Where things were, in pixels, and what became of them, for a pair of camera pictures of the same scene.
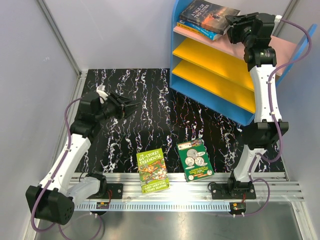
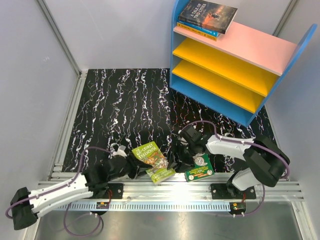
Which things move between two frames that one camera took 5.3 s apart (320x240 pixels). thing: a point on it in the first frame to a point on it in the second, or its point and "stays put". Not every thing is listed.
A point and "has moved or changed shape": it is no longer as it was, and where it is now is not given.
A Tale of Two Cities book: (207, 15) stays put
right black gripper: (237, 22) to (187, 163)
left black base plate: (114, 191) stays put
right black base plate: (233, 191) stays put
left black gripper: (130, 105) to (136, 170)
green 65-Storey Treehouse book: (153, 171) has moved or changed shape
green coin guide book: (195, 160) stays put
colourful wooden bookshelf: (215, 73) stays put
